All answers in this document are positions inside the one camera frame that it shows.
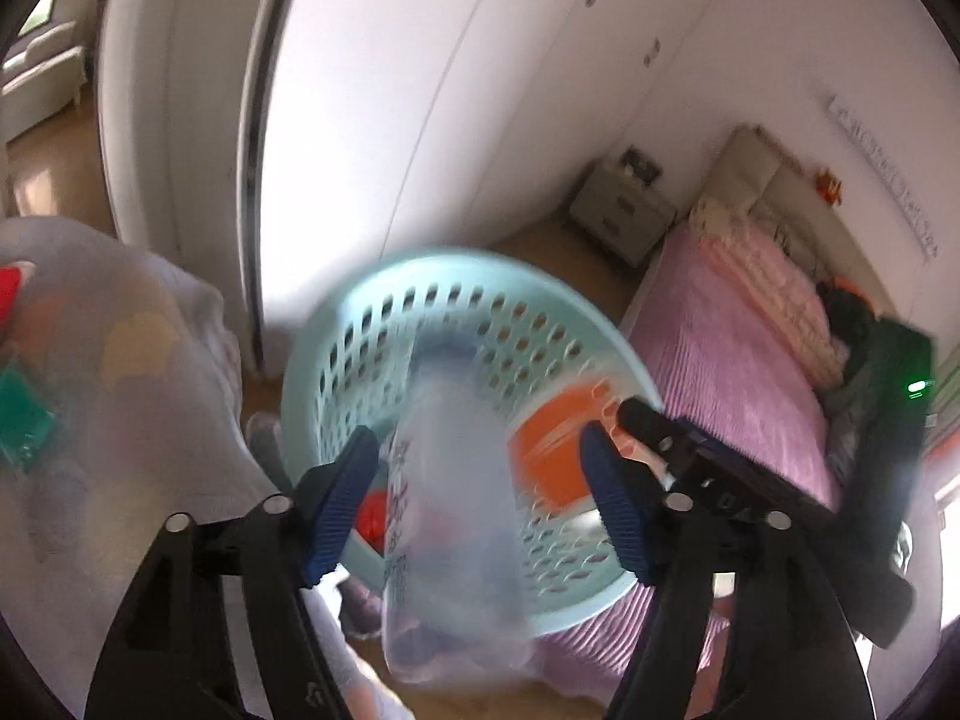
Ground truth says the folded pink quilt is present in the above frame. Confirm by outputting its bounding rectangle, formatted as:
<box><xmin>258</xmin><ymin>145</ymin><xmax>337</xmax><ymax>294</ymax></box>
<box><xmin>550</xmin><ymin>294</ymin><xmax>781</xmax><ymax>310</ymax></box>
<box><xmin>688</xmin><ymin>199</ymin><xmax>854</xmax><ymax>392</ymax></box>

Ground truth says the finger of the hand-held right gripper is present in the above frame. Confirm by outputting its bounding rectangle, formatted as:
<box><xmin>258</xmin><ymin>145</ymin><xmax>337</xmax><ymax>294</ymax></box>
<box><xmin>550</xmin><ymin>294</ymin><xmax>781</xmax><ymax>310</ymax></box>
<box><xmin>616</xmin><ymin>397</ymin><xmax>837</xmax><ymax>533</ymax></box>

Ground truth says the red snack packet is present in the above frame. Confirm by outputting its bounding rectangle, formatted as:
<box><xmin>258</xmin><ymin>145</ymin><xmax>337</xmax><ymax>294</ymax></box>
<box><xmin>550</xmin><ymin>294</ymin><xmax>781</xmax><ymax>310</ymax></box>
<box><xmin>355</xmin><ymin>490</ymin><xmax>392</xmax><ymax>550</ymax></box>

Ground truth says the light blue plastic basket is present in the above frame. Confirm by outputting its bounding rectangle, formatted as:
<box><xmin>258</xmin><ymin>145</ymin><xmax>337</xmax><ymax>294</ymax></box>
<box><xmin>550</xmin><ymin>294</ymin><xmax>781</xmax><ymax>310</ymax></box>
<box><xmin>281</xmin><ymin>247</ymin><xmax>665</xmax><ymax>635</ymax></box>

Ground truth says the pink bed blanket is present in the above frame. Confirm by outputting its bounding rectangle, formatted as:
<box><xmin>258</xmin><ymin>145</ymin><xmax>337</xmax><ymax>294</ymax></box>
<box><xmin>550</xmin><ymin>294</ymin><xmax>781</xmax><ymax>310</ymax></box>
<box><xmin>538</xmin><ymin>229</ymin><xmax>856</xmax><ymax>700</ymax></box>

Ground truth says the beige padded headboard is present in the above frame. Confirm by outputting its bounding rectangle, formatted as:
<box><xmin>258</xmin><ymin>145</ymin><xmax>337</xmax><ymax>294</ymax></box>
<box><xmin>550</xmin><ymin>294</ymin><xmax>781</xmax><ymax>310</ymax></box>
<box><xmin>707</xmin><ymin>124</ymin><xmax>901</xmax><ymax>320</ymax></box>

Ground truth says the white sliding door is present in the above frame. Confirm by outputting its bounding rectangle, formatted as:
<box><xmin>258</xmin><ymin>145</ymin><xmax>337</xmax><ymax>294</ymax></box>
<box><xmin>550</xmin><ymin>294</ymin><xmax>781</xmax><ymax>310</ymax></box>
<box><xmin>96</xmin><ymin>0</ymin><xmax>265</xmax><ymax>377</ymax></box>

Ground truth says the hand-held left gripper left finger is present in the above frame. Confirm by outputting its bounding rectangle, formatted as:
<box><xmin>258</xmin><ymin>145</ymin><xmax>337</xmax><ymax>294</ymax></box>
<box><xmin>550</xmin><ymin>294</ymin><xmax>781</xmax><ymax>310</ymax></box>
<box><xmin>82</xmin><ymin>426</ymin><xmax>380</xmax><ymax>720</ymax></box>

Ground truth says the green packet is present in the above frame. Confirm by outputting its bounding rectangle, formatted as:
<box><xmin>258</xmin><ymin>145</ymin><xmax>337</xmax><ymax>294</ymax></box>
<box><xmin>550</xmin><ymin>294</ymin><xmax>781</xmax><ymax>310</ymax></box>
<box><xmin>0</xmin><ymin>358</ymin><xmax>59</xmax><ymax>472</ymax></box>

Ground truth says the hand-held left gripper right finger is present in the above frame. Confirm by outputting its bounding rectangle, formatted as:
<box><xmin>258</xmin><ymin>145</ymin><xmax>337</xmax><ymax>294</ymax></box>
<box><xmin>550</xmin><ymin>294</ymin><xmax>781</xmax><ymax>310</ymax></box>
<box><xmin>581</xmin><ymin>424</ymin><xmax>875</xmax><ymax>720</ymax></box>

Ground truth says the white wardrobe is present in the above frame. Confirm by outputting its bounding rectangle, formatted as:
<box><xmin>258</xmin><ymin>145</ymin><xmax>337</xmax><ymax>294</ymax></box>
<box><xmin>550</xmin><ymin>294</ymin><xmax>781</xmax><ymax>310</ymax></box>
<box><xmin>259</xmin><ymin>0</ymin><xmax>722</xmax><ymax>316</ymax></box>

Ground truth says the dark cloth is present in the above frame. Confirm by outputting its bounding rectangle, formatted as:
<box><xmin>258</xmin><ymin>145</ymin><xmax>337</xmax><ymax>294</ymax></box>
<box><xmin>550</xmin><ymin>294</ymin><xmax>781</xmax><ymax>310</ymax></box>
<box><xmin>820</xmin><ymin>280</ymin><xmax>880</xmax><ymax>407</ymax></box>

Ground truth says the white sofa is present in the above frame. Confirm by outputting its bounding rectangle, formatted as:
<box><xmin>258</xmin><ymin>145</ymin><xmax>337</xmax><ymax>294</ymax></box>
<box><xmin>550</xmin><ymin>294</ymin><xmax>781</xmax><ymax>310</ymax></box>
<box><xmin>0</xmin><ymin>19</ymin><xmax>89</xmax><ymax>130</ymax></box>

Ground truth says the dark photo frame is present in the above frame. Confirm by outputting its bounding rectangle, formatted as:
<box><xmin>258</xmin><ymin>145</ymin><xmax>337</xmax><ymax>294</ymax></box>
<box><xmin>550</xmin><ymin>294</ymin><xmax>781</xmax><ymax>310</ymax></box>
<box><xmin>617</xmin><ymin>148</ymin><xmax>666</xmax><ymax>185</ymax></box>

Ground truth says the beige nightstand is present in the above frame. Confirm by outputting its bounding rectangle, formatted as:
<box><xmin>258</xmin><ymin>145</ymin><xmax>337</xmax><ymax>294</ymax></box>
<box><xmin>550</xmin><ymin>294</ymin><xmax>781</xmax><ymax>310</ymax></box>
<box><xmin>566</xmin><ymin>157</ymin><xmax>677</xmax><ymax>269</ymax></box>

